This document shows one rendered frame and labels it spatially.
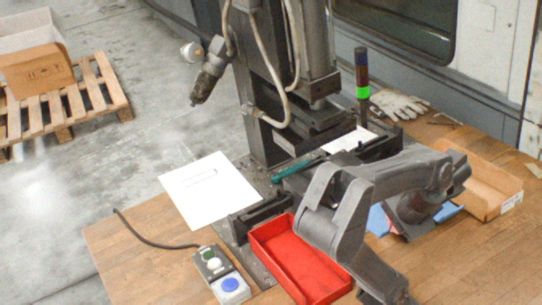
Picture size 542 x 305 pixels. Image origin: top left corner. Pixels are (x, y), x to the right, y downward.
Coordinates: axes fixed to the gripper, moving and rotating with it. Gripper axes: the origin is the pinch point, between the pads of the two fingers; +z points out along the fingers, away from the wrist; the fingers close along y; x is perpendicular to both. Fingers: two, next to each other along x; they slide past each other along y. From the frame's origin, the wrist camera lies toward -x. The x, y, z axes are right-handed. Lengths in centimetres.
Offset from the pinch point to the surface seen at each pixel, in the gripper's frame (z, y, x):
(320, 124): -3.0, 27.6, 2.2
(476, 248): 4.1, -12.2, -17.3
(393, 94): 34, 43, -49
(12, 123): 241, 228, 73
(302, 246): 17.4, 8.8, 13.4
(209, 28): 223, 243, -91
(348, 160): 15.6, 22.9, -9.4
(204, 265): 19.7, 15.9, 36.0
